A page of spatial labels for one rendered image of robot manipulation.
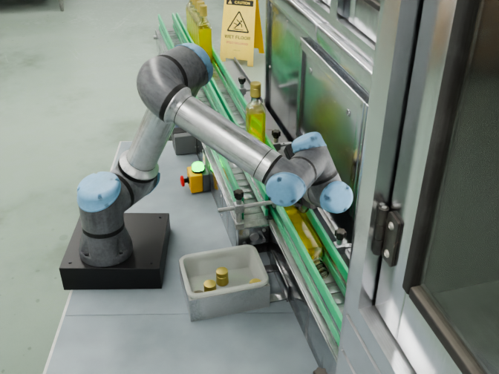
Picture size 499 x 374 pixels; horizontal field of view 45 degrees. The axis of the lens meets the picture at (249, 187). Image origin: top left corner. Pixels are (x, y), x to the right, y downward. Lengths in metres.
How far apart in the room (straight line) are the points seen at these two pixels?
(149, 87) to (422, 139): 0.90
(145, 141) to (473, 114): 1.21
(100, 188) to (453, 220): 1.22
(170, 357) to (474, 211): 1.16
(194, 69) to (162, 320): 0.67
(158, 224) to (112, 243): 0.22
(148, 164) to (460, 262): 1.23
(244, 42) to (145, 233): 3.44
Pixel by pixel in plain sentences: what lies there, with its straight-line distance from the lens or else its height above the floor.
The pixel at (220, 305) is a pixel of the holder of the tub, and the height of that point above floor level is 0.79.
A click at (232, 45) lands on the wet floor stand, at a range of 5.14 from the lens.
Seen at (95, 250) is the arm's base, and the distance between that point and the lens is 1.70.
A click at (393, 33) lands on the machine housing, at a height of 1.76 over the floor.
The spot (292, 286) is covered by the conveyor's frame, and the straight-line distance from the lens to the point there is 1.61.
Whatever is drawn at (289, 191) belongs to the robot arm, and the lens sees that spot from 1.25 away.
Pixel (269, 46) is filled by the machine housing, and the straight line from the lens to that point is 2.31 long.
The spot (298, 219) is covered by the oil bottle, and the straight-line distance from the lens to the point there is 1.67.
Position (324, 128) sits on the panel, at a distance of 1.74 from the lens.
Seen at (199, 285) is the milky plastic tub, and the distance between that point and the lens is 1.71.
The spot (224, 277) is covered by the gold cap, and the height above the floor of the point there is 0.80.
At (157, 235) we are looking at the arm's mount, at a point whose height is 0.82.
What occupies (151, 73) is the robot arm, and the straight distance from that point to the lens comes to 1.38.
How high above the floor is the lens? 1.93
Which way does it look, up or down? 34 degrees down
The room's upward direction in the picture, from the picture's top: straight up
